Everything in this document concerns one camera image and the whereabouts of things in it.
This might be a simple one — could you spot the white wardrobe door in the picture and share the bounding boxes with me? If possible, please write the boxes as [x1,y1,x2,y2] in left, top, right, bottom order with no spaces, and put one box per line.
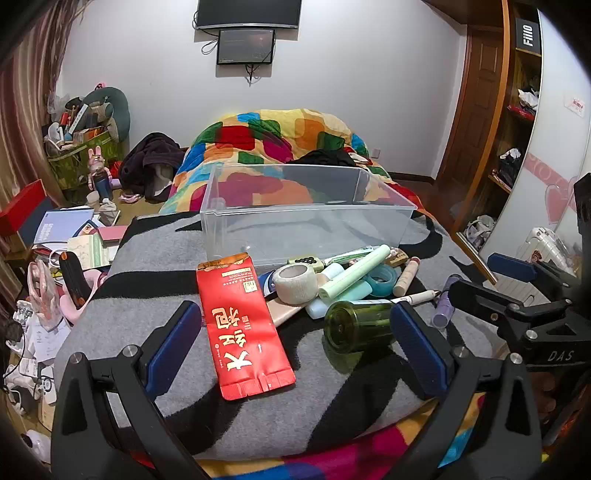
[480,9,591,278]

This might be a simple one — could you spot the red foil packet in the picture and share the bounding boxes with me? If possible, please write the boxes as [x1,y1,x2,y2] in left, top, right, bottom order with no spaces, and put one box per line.
[196,253,296,401]

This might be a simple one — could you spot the green storage bag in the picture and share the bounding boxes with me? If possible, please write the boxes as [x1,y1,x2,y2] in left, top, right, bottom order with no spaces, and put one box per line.
[46,131,123,190]

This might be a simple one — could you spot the purple tube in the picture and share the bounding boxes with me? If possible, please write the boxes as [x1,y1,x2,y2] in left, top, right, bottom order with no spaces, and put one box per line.
[431,274,460,329]

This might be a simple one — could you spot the striped curtain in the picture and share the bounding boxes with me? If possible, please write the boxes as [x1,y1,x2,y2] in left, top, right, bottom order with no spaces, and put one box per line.
[0,0,88,222]

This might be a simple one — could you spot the pink rabbit figure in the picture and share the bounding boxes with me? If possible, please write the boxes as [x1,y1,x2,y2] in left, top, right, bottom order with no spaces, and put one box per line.
[87,147,114,201]

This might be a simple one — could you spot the grey black blanket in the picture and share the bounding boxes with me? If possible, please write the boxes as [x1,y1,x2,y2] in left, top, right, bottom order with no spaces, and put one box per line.
[55,210,513,462]

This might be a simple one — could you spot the colourful patchwork quilt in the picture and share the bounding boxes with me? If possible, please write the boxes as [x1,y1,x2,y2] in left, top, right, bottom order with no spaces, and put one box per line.
[139,108,550,480]

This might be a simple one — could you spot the white suitcase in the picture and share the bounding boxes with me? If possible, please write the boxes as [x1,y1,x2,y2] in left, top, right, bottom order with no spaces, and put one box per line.
[517,226,578,278]

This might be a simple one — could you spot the beige bandage roll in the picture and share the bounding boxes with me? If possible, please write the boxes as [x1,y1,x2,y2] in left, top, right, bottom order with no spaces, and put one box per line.
[271,263,320,305]

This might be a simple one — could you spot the light green tube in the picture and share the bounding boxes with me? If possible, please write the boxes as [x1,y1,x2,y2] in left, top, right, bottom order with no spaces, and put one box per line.
[318,244,391,301]

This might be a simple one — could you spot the green box with black beads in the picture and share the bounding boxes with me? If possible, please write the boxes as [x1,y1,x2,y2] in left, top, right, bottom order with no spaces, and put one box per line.
[287,255,326,271]

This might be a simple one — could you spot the grey white bag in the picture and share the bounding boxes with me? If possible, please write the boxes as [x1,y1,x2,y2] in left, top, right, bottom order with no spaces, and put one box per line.
[464,215,497,252]

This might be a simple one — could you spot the dark brown clothes heap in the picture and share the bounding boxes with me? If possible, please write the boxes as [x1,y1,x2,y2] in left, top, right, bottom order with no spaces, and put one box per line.
[119,132,185,201]

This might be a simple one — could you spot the wooden door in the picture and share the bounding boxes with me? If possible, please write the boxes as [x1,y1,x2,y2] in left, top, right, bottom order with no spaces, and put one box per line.
[436,23,509,185]

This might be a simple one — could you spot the black television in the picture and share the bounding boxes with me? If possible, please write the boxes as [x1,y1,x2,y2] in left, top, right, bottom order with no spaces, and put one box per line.
[194,0,303,31]

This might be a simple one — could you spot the grey plush cushion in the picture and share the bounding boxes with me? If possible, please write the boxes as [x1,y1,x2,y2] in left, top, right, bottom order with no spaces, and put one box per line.
[69,87,131,141]

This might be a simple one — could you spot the red box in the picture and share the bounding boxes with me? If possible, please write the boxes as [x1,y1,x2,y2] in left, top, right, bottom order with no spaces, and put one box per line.
[0,180,47,236]

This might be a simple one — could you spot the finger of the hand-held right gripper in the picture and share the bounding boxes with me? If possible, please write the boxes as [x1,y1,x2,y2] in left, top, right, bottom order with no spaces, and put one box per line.
[449,279,580,342]
[487,252,578,289]

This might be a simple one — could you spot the clear plastic storage box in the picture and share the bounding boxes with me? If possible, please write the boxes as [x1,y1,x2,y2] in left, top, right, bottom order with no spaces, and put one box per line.
[199,164,419,268]

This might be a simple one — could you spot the teal tape roll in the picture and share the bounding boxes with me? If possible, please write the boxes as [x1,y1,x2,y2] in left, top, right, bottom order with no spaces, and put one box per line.
[367,265,402,298]

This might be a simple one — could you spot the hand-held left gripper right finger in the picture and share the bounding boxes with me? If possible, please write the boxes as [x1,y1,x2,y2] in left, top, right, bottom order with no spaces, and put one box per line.
[390,301,543,480]

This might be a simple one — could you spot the green white booklet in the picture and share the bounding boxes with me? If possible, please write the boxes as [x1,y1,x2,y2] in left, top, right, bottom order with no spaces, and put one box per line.
[68,234,109,271]

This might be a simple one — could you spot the black garment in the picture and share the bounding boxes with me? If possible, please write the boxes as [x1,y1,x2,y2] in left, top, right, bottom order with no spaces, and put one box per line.
[286,148,358,168]

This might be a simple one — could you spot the blue book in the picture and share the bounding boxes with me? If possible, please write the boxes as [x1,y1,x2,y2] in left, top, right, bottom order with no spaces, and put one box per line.
[33,209,95,244]

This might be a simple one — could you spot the black oblong case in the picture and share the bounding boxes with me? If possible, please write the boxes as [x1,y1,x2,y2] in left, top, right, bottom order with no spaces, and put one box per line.
[59,251,92,309]

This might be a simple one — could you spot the beige lipstick tube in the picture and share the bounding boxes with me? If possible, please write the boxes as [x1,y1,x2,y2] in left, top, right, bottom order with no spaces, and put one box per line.
[393,257,421,297]

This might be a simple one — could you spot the white pen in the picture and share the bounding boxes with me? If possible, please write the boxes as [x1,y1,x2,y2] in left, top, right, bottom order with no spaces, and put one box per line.
[390,290,439,305]

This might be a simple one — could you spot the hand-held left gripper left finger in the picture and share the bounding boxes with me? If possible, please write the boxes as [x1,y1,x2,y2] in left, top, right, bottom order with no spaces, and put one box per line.
[51,300,208,480]

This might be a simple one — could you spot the person's right hand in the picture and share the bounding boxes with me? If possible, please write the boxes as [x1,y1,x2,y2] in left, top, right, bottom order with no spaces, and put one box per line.
[531,371,560,416]

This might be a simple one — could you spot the white paper pile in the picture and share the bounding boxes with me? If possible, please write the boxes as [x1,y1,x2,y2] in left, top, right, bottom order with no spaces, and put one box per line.
[18,300,70,361]

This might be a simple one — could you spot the pink clear pouch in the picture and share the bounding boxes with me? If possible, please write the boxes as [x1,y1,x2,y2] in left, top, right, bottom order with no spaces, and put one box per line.
[28,261,61,330]

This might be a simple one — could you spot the pale blue small bottle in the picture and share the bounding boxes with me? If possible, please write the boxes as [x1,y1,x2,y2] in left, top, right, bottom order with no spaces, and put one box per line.
[306,281,372,320]

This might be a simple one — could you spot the green glass bottle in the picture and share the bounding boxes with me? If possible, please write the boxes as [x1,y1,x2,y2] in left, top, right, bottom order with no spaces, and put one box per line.
[323,299,402,355]

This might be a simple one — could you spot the wooden wardrobe shelf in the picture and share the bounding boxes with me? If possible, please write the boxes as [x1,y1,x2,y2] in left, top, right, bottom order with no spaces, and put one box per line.
[455,0,543,278]

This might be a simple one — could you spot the white green toothpaste tube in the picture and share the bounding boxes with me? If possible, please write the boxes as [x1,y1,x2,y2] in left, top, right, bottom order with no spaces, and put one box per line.
[323,247,375,268]

